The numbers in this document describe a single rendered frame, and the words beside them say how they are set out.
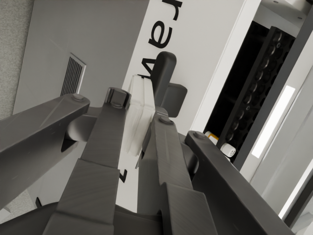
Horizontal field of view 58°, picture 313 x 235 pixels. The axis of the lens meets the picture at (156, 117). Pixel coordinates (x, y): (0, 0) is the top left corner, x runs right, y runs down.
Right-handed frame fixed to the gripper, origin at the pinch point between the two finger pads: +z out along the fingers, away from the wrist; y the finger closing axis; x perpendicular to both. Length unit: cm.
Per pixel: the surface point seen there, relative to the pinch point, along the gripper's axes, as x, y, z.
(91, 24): -0.1, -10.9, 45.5
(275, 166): -3.6, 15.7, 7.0
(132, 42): 0.5, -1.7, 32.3
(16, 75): -30, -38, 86
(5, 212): -93, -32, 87
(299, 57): 6.9, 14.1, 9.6
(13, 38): -17, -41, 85
